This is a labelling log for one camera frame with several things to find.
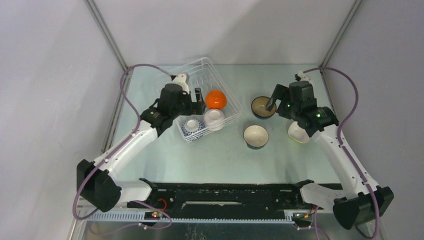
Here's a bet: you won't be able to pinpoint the dark blue floral bowl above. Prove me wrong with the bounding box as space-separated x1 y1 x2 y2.
250 96 277 120

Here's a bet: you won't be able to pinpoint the orange bowl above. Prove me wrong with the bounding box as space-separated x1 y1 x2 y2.
204 89 228 110

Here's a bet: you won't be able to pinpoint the plain white bowl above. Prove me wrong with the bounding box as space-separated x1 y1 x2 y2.
203 108 225 131

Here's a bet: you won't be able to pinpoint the lime green square bowl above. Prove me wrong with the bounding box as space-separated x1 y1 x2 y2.
287 121 311 144

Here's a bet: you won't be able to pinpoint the blue white patterned bowl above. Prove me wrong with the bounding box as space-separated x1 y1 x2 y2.
180 118 205 142

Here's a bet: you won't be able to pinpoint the teal bowl white dots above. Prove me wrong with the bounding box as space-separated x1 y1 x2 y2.
243 125 270 150

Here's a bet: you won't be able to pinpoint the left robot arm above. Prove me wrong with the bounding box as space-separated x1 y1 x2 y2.
73 83 206 212

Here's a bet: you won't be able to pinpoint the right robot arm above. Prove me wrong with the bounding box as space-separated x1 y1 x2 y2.
265 80 394 230

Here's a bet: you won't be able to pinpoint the white wire dish rack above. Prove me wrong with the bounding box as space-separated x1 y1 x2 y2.
168 57 241 143

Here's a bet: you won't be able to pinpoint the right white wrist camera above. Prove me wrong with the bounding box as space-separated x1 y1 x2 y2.
295 70 313 83

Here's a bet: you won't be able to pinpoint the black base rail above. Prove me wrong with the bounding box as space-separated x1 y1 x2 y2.
145 179 324 220

